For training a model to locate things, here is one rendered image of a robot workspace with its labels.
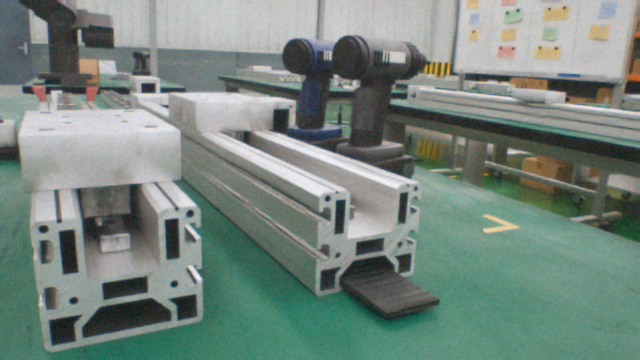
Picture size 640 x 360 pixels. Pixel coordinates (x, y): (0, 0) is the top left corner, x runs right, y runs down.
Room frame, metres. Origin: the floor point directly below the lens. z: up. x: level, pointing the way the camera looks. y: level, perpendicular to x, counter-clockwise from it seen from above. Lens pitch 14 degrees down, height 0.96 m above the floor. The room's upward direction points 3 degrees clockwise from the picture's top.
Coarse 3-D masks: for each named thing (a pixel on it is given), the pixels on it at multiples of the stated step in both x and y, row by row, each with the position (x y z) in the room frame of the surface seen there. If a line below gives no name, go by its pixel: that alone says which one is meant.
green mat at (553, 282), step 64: (0, 192) 0.59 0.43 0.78; (192, 192) 0.64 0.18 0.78; (448, 192) 0.71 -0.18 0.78; (0, 256) 0.39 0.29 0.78; (256, 256) 0.43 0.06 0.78; (448, 256) 0.45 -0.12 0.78; (512, 256) 0.46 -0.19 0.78; (576, 256) 0.46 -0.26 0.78; (0, 320) 0.29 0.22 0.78; (256, 320) 0.31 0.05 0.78; (320, 320) 0.31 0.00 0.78; (384, 320) 0.32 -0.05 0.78; (448, 320) 0.32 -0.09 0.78; (512, 320) 0.33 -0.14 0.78; (576, 320) 0.33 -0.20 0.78
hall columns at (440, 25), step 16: (432, 0) 8.89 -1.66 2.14; (448, 0) 8.72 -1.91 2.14; (432, 16) 8.90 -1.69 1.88; (448, 16) 8.73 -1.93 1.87; (432, 32) 8.91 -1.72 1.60; (448, 32) 8.74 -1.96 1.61; (432, 48) 8.93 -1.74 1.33; (448, 48) 8.76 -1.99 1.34; (432, 64) 8.70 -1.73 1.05; (448, 64) 8.75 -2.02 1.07
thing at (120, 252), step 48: (48, 192) 0.31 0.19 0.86; (144, 192) 0.34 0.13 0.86; (48, 240) 0.29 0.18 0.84; (96, 240) 0.33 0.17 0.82; (144, 240) 0.34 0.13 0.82; (192, 240) 0.31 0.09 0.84; (48, 288) 0.28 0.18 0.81; (96, 288) 0.27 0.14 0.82; (144, 288) 0.29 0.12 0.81; (192, 288) 0.30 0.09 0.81; (48, 336) 0.25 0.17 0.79; (96, 336) 0.27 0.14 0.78
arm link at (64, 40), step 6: (48, 24) 0.97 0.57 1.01; (48, 30) 0.97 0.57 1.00; (72, 30) 0.99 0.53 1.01; (48, 36) 0.98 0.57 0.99; (54, 36) 0.97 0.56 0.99; (60, 36) 0.97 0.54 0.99; (66, 36) 0.98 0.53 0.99; (72, 36) 0.99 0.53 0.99; (84, 36) 1.00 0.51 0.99; (48, 42) 0.98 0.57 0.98; (54, 42) 0.97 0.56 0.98; (60, 42) 0.97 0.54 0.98; (66, 42) 0.98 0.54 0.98; (72, 42) 0.98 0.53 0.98; (78, 42) 1.01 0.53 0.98; (84, 42) 1.01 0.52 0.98
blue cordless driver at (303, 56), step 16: (288, 48) 0.82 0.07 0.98; (304, 48) 0.81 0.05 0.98; (320, 48) 0.83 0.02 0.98; (288, 64) 0.82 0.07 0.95; (304, 64) 0.81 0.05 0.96; (320, 64) 0.83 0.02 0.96; (304, 80) 0.85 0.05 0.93; (320, 80) 0.85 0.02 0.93; (304, 96) 0.84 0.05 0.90; (320, 96) 0.85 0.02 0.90; (304, 112) 0.83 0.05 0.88; (320, 112) 0.85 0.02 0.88; (288, 128) 0.85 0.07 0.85; (304, 128) 0.84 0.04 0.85; (320, 128) 0.85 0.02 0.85; (336, 128) 0.87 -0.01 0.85; (320, 144) 0.82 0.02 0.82; (336, 144) 0.86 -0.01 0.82
